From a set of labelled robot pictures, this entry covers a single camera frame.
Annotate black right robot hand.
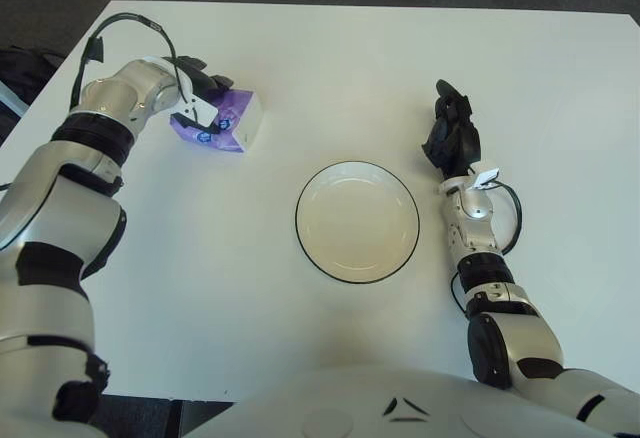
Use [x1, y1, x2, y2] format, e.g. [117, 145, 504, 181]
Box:
[420, 78, 484, 180]

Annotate black bag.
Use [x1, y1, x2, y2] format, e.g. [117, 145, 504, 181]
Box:
[0, 46, 66, 147]

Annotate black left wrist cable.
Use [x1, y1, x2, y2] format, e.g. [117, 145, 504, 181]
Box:
[69, 12, 194, 115]

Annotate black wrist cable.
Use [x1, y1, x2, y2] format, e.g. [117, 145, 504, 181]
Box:
[492, 180, 523, 257]
[69, 12, 194, 115]

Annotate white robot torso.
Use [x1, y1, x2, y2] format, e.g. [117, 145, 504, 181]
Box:
[192, 362, 624, 438]

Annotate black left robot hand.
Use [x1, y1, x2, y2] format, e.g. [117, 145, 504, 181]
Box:
[171, 55, 236, 134]

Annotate purple tissue paper pack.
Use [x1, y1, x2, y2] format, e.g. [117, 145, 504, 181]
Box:
[169, 88, 266, 155]

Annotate white plate with black rim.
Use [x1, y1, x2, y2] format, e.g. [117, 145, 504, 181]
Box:
[294, 160, 421, 287]

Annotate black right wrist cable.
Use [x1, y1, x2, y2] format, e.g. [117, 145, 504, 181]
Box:
[492, 180, 523, 257]

